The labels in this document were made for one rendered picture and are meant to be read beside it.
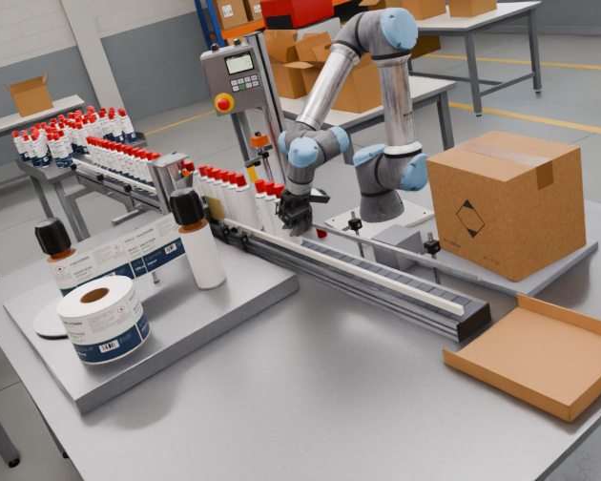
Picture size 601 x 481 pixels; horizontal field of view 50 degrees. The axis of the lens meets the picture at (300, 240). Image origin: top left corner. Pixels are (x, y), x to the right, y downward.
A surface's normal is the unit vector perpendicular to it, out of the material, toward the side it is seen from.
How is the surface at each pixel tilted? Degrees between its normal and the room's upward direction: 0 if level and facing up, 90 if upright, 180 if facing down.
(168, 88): 90
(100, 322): 90
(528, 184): 90
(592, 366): 0
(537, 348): 0
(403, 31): 82
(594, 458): 0
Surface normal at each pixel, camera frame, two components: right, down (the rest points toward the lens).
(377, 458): -0.24, -0.88
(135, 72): 0.41, 0.29
